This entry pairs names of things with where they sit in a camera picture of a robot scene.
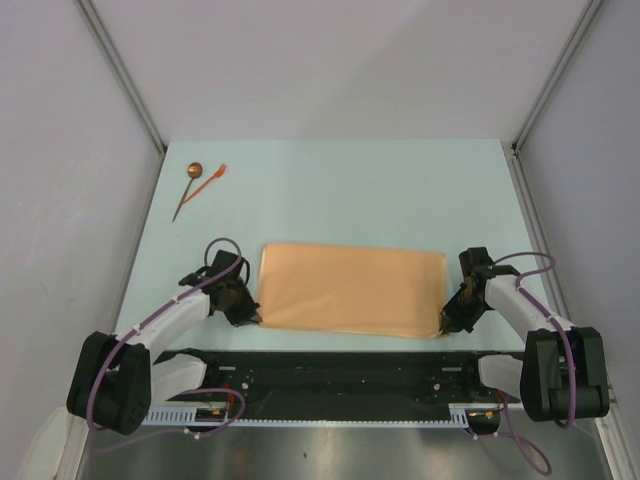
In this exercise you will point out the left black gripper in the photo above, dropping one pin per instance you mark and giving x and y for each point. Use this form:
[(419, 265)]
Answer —
[(248, 313)]

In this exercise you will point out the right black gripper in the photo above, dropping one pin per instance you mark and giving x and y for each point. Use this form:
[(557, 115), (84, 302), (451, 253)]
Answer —
[(452, 320)]

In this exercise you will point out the orange cloth napkin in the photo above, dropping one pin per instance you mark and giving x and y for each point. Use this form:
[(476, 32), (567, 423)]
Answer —
[(354, 290)]

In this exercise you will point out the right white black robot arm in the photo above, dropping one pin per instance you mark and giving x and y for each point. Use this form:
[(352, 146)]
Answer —
[(561, 376)]

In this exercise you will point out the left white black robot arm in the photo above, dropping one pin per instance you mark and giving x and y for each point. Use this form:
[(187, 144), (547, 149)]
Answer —
[(119, 377)]

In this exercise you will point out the orange plastic fork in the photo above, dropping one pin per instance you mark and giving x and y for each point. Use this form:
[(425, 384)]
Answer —
[(218, 174)]

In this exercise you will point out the copper spoon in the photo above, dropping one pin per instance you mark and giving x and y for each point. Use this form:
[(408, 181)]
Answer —
[(194, 171)]

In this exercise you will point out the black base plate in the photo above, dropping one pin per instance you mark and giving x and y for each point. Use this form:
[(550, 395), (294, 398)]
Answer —
[(344, 386)]

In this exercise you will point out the slotted cable duct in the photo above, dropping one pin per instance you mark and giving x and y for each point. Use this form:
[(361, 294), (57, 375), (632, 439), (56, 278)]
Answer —
[(193, 417)]

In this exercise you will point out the left aluminium frame post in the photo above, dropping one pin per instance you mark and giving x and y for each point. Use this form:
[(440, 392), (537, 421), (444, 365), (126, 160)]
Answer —
[(108, 48)]

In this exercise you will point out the aluminium frame post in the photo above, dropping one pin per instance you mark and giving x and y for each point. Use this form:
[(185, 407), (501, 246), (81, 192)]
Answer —
[(108, 48), (578, 35)]

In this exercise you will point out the right aluminium frame post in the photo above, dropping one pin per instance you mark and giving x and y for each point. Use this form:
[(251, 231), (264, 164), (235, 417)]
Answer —
[(578, 35)]

